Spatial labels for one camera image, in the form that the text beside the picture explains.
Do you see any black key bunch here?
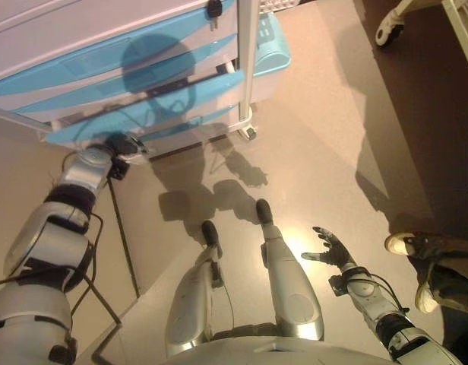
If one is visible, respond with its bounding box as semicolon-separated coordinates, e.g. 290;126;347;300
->
204;0;224;32

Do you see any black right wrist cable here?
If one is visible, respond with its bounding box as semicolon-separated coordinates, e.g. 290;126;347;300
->
354;268;410;317

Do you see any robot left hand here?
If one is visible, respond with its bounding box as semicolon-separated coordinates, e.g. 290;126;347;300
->
102;132;150;157

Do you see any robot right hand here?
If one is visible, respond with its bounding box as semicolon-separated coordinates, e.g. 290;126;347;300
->
301;225;356;275

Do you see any brown sneaker white sole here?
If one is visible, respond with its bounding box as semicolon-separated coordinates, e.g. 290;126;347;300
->
384;231;463;268
413;258;468;316

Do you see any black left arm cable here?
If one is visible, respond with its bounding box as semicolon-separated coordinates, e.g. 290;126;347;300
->
69;211;123;365

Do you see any blue-handled cart drawer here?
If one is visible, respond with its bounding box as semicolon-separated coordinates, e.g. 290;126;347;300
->
0;69;246;145
0;0;239;106
0;32;241;117
131;101;239;135

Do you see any white medical cart frame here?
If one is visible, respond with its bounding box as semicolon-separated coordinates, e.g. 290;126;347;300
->
0;0;258;161

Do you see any robot left leg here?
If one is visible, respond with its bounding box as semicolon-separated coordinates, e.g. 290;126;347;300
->
164;219;236;357

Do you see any waste bin with blue lid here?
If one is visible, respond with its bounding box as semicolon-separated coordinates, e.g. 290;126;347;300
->
251;11;293;104

